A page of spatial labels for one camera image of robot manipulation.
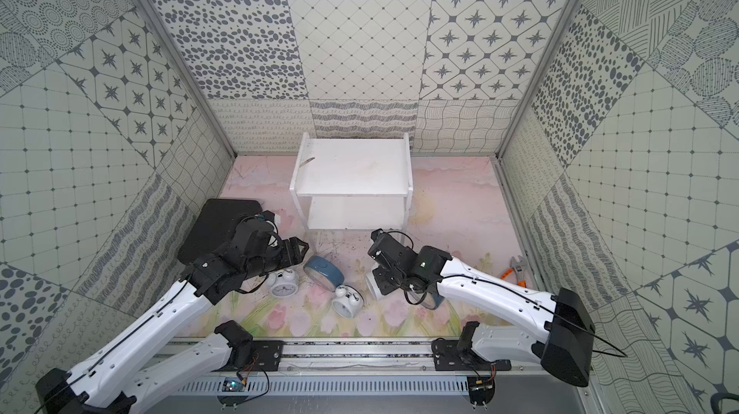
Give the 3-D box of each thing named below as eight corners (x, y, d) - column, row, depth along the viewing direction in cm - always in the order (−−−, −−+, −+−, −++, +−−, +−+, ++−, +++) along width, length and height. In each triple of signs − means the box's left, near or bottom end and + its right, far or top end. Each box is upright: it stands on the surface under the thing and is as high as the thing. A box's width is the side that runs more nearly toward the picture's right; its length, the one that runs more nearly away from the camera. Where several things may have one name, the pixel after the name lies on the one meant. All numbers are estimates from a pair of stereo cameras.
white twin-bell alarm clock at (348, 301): (332, 309, 83) (328, 299, 76) (344, 291, 86) (341, 280, 80) (353, 322, 81) (350, 314, 74) (364, 303, 84) (363, 293, 77)
